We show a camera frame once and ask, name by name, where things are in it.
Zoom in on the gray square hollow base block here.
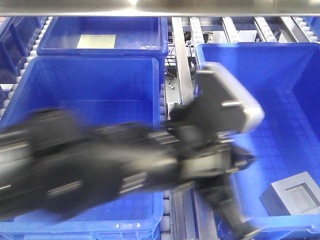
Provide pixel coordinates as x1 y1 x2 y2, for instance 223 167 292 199
259 171 320 216

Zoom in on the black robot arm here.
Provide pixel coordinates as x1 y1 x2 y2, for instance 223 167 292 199
0 109 259 240

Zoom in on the large blue bin right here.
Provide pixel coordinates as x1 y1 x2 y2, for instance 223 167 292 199
196 42 320 240

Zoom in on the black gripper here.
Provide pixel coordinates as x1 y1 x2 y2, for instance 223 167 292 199
172 125 260 240

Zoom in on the steel divider rail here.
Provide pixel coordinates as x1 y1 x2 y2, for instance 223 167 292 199
171 16 218 240

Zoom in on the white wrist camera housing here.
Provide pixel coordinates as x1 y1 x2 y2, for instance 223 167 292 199
162 61 266 135

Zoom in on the large blue bin left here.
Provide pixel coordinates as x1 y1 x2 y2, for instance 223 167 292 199
0 56 164 240

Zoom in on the blue bin with label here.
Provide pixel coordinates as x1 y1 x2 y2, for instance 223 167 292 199
36 16 169 83

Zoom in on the large blue bin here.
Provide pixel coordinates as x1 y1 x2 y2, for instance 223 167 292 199
196 42 320 240
0 56 164 240

